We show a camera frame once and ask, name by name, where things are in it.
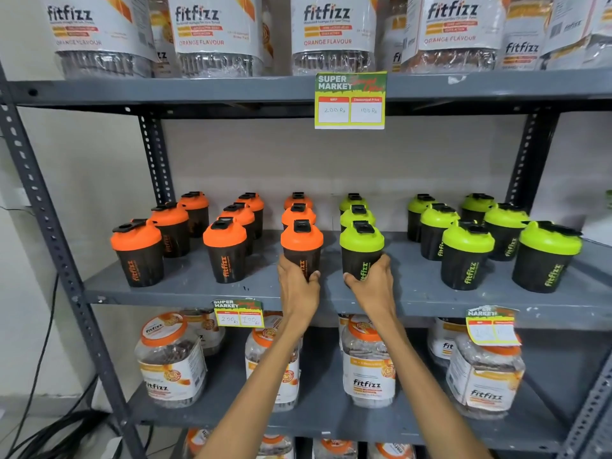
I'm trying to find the group of orange-lidded shakers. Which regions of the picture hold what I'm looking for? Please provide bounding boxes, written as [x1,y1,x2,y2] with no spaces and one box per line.
[111,191,317,288]

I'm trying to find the large yellow green price tag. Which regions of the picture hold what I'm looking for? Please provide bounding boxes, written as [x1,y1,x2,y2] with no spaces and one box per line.
[315,71,388,130]

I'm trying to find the person's left forearm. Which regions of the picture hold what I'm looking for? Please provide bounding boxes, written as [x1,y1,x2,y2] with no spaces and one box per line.
[193,324,312,459]

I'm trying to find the black cables bundle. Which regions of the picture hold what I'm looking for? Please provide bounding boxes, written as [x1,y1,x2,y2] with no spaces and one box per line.
[0,272,122,459]

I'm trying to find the curled yellow green price tag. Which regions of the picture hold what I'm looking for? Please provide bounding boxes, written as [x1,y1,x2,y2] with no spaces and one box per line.
[466,306,522,347]

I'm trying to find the black shaker bottle green lid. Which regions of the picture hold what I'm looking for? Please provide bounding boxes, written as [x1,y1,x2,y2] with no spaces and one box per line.
[339,221,385,282]

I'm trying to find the group of green-lidded shakers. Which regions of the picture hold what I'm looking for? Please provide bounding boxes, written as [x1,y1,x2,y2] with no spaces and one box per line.
[339,193,583,294]

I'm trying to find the black shaker bottle orange lid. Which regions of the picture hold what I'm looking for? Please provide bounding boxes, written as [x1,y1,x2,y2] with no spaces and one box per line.
[280,220,324,282]

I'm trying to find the row of large clear jars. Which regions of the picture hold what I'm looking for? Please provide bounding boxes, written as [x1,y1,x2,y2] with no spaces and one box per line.
[38,0,612,80]

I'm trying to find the person's left hand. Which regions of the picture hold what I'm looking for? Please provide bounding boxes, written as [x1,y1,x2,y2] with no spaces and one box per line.
[277,254,322,331]

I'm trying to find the small yellow green price tag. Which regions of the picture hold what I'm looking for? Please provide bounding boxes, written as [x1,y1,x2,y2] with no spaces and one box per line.
[213,298,265,329]

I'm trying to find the row of orange-capped sachet jars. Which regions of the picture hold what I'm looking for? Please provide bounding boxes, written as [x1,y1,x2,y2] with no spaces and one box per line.
[135,308,527,419]
[184,427,417,459]

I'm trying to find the grey metal shelving rack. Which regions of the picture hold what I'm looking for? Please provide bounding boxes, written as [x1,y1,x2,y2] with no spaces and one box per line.
[0,62,612,459]

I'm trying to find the person's right hand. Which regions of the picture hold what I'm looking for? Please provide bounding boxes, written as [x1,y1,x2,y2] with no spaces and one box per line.
[344,254,396,329]

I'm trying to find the person's right forearm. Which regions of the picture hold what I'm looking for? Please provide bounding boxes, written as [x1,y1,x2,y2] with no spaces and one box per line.
[369,324,496,459]

